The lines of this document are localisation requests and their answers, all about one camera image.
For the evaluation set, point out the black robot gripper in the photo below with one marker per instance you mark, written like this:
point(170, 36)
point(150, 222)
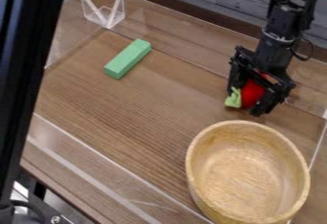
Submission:
point(274, 81)

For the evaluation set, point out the red plush strawberry toy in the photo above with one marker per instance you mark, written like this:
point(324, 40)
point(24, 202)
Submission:
point(242, 97)

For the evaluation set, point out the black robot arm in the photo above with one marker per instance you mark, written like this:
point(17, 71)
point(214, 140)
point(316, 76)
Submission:
point(288, 19)

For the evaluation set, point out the clear acrylic tray walls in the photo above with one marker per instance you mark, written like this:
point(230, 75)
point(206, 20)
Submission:
point(108, 138)

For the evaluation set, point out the light wooden bowl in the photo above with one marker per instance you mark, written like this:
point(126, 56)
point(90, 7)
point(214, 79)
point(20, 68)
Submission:
point(246, 174)

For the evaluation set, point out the green rectangular block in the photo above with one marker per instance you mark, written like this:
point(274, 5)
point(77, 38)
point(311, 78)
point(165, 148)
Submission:
point(118, 66)

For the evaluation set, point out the black metal equipment base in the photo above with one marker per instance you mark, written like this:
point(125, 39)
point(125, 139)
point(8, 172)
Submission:
point(30, 208)

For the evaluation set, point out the black foreground frame post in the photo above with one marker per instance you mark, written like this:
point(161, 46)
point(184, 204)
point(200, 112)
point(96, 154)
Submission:
point(26, 29)

